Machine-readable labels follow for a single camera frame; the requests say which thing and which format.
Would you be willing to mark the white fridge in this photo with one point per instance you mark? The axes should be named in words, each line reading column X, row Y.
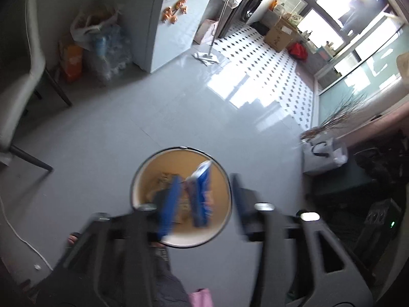
column 172, row 38

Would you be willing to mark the red bag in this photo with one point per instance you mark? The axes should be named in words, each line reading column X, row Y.
column 297, row 50

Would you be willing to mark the large cardboard box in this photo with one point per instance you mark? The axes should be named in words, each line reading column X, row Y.
column 281, row 35

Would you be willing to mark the blue package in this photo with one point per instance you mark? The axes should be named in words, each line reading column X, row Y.
column 201, row 195

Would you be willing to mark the white shopping bag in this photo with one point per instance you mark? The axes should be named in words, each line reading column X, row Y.
column 322, row 156

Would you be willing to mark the black power strip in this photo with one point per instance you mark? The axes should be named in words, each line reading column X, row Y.
column 382, row 216

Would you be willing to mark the dried plant twigs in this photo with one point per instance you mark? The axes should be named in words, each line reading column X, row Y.
column 338, row 118

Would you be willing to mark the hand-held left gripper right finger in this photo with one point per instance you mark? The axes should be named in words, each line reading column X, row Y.
column 241, row 208

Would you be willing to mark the orange snack bag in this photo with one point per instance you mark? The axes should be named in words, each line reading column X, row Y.
column 73, row 62

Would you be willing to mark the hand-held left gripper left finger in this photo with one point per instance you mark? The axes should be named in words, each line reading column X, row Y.
column 167, row 208

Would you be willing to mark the round trash bin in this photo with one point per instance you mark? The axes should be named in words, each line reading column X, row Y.
column 150, row 166

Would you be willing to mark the flat mop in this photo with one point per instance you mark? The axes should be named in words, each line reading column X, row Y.
column 211, row 38

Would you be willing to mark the person's foot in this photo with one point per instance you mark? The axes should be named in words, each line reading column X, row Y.
column 74, row 238

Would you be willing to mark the washing machine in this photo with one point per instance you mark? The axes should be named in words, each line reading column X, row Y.
column 258, row 0

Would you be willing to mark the clear plastic bags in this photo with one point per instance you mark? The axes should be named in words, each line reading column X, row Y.
column 102, row 38

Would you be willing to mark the grey chair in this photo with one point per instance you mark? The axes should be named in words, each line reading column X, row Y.
column 19, row 96

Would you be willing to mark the person's dark trousers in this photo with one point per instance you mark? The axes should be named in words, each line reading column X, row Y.
column 172, row 281

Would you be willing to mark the orange fridge magnets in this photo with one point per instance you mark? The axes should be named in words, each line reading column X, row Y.
column 174, row 9

